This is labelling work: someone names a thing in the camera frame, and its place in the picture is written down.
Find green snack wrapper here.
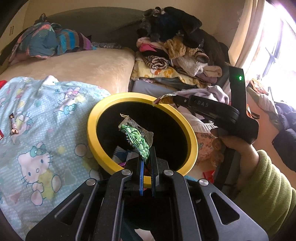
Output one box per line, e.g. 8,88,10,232
118,114,154,164

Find orange candy wrapper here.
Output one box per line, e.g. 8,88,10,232
152,93,177,106

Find green sleeve forearm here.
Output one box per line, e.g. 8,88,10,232
234,150,295,237

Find yellow rimmed black trash bin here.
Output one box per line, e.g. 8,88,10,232
87,92,198,175

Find right hand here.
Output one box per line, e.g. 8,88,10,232
211,128,259,190

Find lavender towel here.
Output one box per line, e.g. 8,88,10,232
174,85,230,105

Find floral laundry basket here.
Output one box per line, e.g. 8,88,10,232
195,129,224,167

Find red plastic bag on floor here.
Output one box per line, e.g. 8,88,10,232
203,170,215,183

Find grey storage box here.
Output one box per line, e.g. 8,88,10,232
131,80,176,97

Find pile of clothes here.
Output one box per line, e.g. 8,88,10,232
130,6,230,88

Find hello kitty blue quilt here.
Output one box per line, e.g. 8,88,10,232
1,75,109,239

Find beige bed mattress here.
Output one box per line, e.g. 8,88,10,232
1,48,135,94

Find brown chocolate bar wrapper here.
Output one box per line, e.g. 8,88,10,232
9,113,19,135

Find grey bed headboard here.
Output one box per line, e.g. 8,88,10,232
47,6,142,52

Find red snack bar wrapper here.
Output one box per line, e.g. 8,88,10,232
0,131,4,140

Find striped colourful garment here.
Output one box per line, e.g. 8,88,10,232
56,29,97,55

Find blue floral crumpled clothes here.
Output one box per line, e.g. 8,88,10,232
9,14,61,65

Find red pink blanket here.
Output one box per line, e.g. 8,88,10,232
0,80,7,89

